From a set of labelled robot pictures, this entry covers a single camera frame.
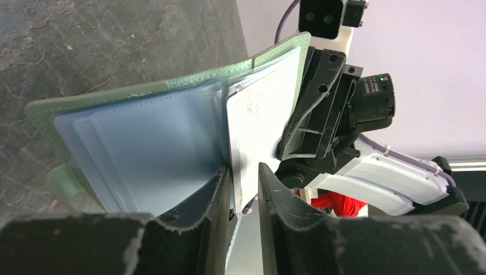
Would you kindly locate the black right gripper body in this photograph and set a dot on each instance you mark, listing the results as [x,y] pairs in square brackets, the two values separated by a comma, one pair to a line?
[357,104]

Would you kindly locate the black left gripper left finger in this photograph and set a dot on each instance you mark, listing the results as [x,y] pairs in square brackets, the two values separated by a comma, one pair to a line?
[190,238]

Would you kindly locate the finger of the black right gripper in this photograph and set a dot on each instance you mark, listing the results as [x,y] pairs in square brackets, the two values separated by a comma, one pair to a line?
[309,129]

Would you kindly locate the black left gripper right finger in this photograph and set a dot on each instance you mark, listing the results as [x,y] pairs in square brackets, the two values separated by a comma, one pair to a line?
[298,239]

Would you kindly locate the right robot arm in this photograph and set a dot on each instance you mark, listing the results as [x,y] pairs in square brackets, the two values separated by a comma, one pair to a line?
[396,184]

